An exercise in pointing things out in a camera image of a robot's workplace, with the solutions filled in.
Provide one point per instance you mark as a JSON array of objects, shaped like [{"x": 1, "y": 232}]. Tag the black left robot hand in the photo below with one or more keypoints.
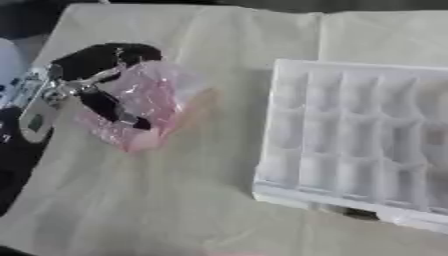
[{"x": 93, "y": 61}]

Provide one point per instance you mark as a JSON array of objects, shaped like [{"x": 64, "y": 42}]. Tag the pink clear plastic bag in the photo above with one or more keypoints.
[{"x": 154, "y": 100}]

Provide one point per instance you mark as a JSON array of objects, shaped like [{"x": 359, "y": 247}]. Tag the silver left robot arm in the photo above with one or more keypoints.
[{"x": 32, "y": 100}]

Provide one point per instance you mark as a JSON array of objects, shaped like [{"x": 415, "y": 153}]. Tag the pale compartment drawer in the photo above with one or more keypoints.
[{"x": 356, "y": 140}]

